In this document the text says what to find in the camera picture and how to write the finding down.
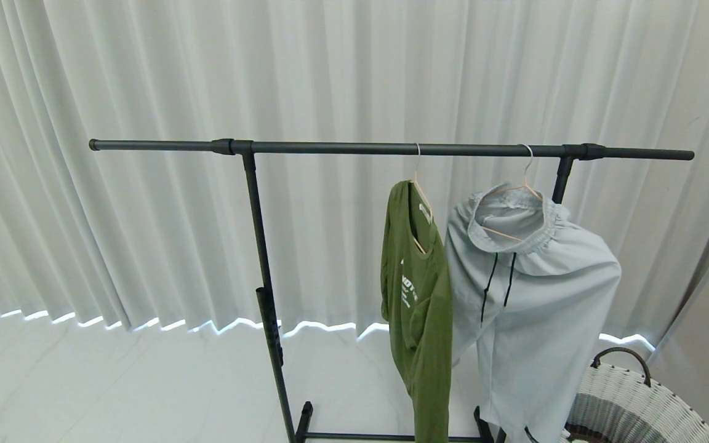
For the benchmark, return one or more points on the pink clothes hanger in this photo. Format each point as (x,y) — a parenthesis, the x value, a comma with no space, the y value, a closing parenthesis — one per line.
(419,191)
(527,178)

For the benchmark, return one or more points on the green printed shirt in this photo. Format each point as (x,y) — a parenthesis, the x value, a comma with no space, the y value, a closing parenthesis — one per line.
(422,320)

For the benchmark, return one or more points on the white laundry basket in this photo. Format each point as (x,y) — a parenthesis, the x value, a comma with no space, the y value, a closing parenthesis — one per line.
(637,406)

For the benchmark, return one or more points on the black clothes rack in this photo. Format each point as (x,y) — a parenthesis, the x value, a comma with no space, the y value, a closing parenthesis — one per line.
(330,147)

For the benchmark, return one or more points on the pale grey shorts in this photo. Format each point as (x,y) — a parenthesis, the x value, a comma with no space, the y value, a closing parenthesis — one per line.
(545,307)

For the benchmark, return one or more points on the white curtain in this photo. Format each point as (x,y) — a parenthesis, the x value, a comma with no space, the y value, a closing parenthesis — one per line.
(268,74)

